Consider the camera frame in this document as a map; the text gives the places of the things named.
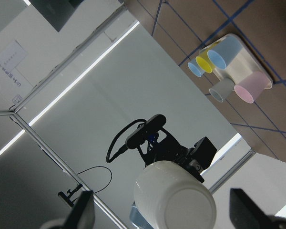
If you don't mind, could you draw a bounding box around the blue plastic cup far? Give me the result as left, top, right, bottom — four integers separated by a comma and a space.
187, 59, 204, 77

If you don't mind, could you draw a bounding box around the black side camera on frame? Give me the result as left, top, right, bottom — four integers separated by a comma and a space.
58, 184, 83, 208

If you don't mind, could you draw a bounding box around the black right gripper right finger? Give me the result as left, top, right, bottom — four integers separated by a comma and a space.
229, 188, 276, 229

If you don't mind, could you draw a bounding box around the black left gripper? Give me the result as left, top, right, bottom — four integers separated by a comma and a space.
137, 128, 217, 183

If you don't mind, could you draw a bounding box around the cream plastic tray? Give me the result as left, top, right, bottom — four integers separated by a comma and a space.
199, 33, 274, 90

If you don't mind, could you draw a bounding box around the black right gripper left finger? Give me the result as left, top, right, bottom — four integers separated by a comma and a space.
63, 191, 95, 229

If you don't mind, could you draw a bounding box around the pink plastic cup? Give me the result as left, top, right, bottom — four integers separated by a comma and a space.
234, 71, 272, 104

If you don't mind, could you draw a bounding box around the blue plastic cup near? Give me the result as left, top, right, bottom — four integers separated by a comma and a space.
207, 35, 242, 69

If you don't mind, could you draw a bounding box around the blue plastic cup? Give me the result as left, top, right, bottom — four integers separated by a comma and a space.
187, 59, 204, 77
207, 35, 242, 69

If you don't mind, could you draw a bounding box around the yellow plastic cup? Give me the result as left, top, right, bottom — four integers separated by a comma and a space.
195, 51, 215, 73

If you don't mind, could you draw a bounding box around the white plastic cup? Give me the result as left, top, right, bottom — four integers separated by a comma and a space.
133, 161, 216, 229

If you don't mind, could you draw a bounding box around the grey plastic cup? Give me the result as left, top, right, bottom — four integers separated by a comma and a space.
209, 78, 235, 103

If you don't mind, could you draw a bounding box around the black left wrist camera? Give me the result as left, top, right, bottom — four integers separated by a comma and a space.
125, 114, 166, 149

